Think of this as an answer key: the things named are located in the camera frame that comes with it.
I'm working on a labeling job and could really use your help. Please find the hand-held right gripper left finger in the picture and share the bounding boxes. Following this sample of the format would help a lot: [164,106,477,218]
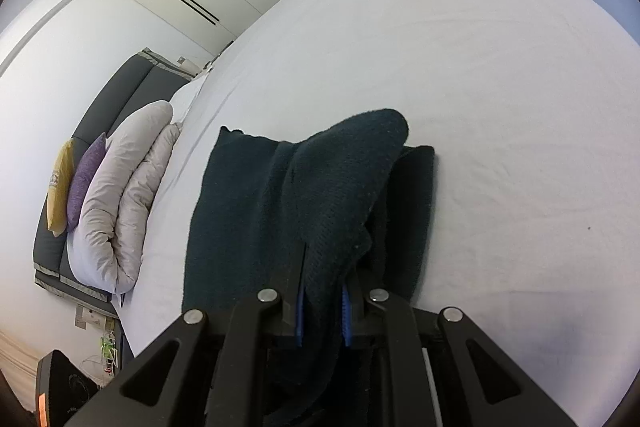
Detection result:
[65,277,307,427]

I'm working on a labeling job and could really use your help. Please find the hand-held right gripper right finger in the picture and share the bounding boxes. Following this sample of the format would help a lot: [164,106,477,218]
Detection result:
[341,277,578,427]

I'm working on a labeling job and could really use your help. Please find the dark green knitted sweater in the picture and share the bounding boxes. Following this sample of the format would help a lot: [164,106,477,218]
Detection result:
[182,108,436,427]

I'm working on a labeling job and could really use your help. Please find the yellow pillow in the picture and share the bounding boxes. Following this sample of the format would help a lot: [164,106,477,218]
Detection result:
[46,139,77,238]

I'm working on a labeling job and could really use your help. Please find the purple pillow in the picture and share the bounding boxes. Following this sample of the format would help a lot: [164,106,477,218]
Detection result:
[66,132,108,233]

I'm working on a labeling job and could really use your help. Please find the folded white duvet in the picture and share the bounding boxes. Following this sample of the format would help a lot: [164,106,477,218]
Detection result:
[66,101,182,295]

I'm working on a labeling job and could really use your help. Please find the white pillow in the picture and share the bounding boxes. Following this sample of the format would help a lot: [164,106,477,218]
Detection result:
[170,72,213,125]

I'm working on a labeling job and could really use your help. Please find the white bed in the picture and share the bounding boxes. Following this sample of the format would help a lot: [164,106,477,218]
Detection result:
[117,0,640,427]

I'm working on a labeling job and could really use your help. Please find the grey padded headboard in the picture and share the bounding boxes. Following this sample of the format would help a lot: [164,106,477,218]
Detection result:
[32,48,211,308]

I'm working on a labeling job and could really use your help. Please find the tangled cables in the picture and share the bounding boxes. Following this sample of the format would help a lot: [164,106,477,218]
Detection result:
[97,329,124,375]

